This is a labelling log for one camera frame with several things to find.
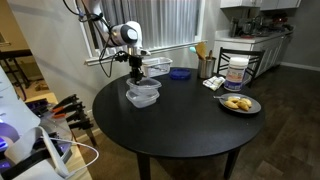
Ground white wall cabinets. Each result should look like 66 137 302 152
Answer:
219 0 303 11

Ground white window sill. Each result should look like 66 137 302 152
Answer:
84 40 208 67

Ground white cable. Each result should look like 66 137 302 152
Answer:
39 134 101 180

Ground gray plate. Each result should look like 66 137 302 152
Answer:
218 92 262 115

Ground brown object on floor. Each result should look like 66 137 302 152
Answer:
34 82 50 92

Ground metal pot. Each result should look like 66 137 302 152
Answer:
241 18 256 36

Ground folded patterned napkin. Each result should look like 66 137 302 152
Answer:
202 75 226 92

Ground black metal rack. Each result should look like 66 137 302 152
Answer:
0 29 44 90

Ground metal utensil holder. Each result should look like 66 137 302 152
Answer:
197 56 217 80

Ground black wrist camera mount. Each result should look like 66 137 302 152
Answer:
114 51 131 63

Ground black table leg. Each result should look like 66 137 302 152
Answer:
223 147 242 180
136 152 152 180

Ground black orange bar clamp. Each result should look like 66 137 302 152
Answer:
51 102 86 120
51 93 81 113
65 112 98 147

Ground large clear plastic lunchbox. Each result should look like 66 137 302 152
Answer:
125 77 163 95

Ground blue plastic lid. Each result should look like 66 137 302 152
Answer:
168 67 192 81

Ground golden baked pastry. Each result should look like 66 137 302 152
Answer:
227 95 241 104
235 100 250 112
224 100 240 110
239 97 253 108

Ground red kitchen item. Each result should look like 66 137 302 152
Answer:
272 16 289 25

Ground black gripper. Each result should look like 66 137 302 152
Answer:
128 55 146 85

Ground clear rectangular storage bin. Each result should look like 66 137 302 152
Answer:
141 56 174 79

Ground black coffee maker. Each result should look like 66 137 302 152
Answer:
229 17 242 38

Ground black wooden chair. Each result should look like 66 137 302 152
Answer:
216 46 266 89

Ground white wipes canister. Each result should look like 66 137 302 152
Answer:
223 56 250 93

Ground white vertical window blinds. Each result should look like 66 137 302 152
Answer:
81 0 202 57

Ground white kitchen counter cabinet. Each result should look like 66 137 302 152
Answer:
212 29 294 80

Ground white equipment housing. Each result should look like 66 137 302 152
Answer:
0 65 74 180

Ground wooden spatula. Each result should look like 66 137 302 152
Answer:
195 41 208 61

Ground purple black tool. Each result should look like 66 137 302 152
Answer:
24 97 50 116

